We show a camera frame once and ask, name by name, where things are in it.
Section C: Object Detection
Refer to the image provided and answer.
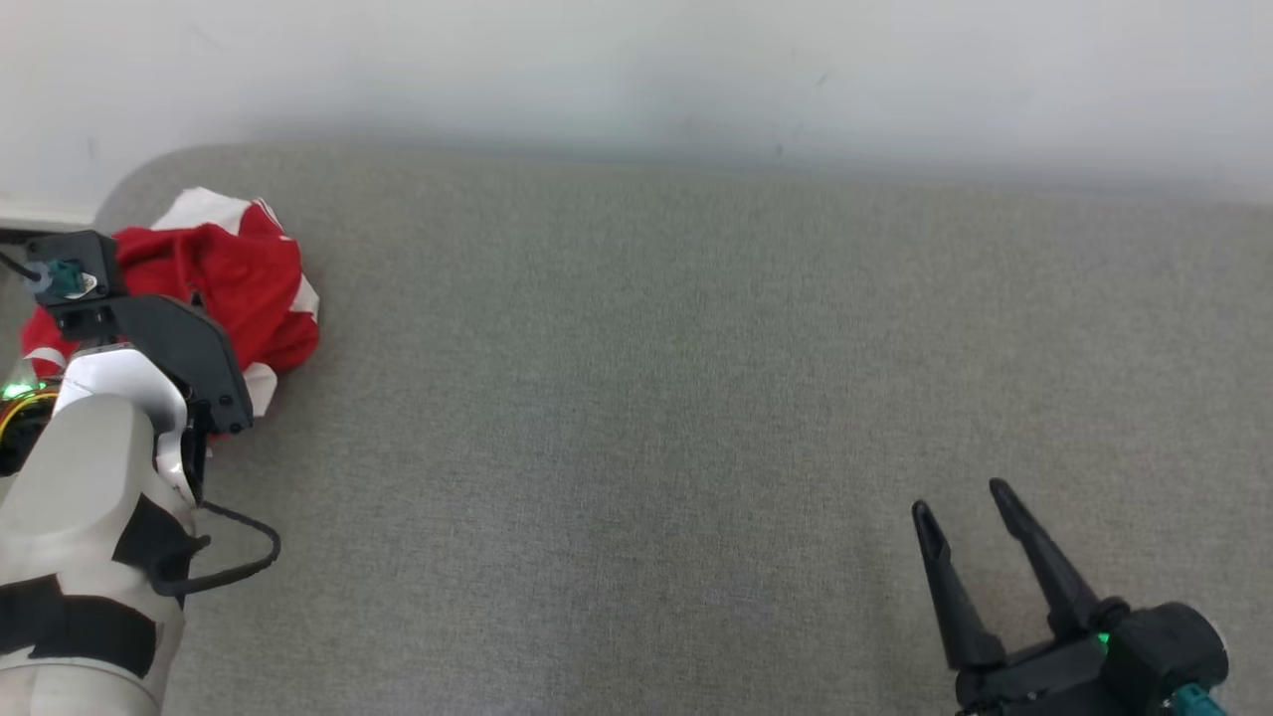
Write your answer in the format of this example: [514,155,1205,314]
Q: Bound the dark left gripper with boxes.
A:
[55,295,255,503]

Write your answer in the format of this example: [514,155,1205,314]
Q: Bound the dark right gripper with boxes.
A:
[912,479,1135,716]

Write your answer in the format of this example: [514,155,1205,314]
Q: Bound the red basketball jersey white sleeves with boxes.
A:
[20,187,299,379]

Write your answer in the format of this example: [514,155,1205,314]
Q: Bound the grey fabric sofa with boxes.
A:
[0,142,1273,716]

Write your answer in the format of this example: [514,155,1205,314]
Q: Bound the right camera cable teal plug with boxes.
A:
[1169,684,1229,716]

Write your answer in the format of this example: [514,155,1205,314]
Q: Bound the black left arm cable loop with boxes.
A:
[149,500,282,598]

